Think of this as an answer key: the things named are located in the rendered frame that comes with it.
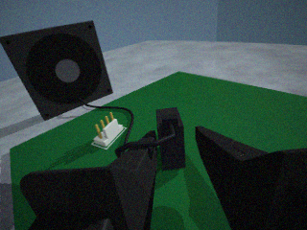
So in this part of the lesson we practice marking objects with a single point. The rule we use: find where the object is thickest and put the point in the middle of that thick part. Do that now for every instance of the black cooling fan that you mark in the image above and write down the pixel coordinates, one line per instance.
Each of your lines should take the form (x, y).
(58, 65)

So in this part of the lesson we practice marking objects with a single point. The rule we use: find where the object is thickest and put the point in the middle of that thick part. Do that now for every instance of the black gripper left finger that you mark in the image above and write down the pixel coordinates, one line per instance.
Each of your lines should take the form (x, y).
(125, 188)

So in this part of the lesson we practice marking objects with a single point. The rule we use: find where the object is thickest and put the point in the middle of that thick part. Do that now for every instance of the green circuit board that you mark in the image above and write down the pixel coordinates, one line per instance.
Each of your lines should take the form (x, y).
(184, 198)

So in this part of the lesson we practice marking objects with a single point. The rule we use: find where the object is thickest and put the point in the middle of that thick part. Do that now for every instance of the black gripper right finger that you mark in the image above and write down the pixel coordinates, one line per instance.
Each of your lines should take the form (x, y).
(251, 184)

